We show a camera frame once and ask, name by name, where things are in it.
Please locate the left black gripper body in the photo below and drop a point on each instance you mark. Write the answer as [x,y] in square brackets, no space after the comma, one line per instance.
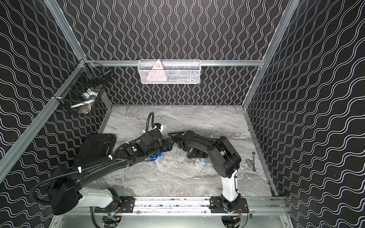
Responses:
[164,145]

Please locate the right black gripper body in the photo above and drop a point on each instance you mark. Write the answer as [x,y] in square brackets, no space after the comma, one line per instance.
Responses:
[195,153]

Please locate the clear jar toiletry kit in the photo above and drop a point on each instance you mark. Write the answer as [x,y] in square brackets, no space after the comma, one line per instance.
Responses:
[201,162]

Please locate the clear jar blue lid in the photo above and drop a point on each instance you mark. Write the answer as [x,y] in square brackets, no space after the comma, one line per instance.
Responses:
[156,159]

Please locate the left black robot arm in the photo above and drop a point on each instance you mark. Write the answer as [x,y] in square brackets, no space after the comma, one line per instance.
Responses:
[66,189]

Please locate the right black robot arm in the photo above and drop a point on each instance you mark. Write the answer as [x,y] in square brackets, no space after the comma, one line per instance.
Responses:
[225,160]

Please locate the metal wrench tool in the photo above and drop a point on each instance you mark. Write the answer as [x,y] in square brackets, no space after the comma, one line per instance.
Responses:
[251,162]

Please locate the pink triangular card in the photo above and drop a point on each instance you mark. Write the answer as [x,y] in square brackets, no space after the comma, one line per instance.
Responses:
[157,73]

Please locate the white items in black basket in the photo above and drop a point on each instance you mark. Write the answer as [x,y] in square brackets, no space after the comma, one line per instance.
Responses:
[84,106]

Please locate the white wire wall basket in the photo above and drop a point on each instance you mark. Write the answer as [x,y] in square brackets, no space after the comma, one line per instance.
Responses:
[178,71]

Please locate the black wire wall basket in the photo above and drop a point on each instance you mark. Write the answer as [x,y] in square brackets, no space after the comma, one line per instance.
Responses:
[92,75]

